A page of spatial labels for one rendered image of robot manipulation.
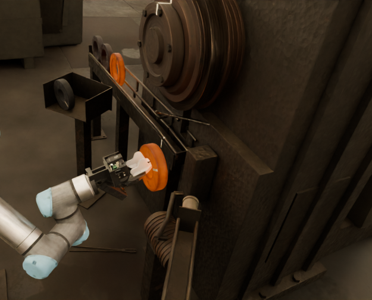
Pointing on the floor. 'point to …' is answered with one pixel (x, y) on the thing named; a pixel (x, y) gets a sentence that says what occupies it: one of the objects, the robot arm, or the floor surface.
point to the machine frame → (285, 144)
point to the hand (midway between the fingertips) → (152, 162)
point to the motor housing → (156, 256)
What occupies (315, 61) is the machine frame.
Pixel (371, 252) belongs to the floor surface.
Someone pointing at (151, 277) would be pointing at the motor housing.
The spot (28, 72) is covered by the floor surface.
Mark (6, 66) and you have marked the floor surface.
